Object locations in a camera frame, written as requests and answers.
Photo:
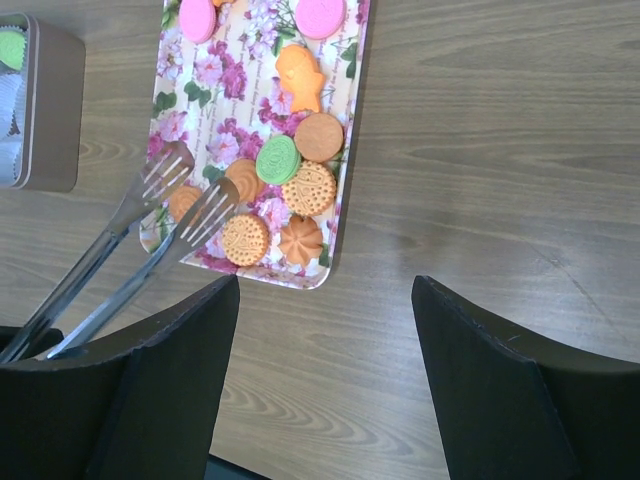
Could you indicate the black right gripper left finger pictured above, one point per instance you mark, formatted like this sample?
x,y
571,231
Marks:
x,y
140,403

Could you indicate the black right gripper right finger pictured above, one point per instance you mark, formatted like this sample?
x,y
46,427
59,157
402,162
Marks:
x,y
513,404

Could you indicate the green cookie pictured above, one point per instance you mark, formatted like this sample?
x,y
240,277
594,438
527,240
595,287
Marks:
x,y
278,160
13,47

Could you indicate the dotted biscuit bottom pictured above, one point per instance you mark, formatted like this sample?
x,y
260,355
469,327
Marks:
x,y
245,239

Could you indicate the dotted biscuit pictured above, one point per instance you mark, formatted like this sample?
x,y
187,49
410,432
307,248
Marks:
x,y
311,191
245,239

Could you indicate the orange swirl cookie left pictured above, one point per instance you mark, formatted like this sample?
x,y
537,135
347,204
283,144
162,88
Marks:
x,y
182,200

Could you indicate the orange swirl cookie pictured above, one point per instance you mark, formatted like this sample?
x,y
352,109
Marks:
x,y
182,200
243,174

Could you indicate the orange flower cookie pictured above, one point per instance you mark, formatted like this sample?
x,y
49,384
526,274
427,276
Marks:
x,y
301,241

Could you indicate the orange swirl cookie centre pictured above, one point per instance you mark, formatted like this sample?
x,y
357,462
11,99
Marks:
x,y
243,174

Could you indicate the dotted biscuit right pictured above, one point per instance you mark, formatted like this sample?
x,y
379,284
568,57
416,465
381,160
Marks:
x,y
311,191

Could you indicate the plain brown round cookie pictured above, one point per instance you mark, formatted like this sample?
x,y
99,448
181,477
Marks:
x,y
319,137

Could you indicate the floral serving tray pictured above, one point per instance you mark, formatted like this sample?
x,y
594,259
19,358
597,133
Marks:
x,y
224,100

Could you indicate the brown cookie tin box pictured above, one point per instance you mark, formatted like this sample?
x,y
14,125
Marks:
x,y
41,107

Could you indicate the orange fish shaped cookie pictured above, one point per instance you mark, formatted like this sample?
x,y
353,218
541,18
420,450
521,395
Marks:
x,y
301,76

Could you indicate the pink cookie left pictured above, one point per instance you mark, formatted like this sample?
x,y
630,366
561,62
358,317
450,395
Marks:
x,y
197,20

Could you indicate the pink cookie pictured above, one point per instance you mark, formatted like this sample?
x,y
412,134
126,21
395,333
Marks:
x,y
197,20
319,19

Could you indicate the pink cookie right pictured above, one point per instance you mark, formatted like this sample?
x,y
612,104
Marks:
x,y
319,19

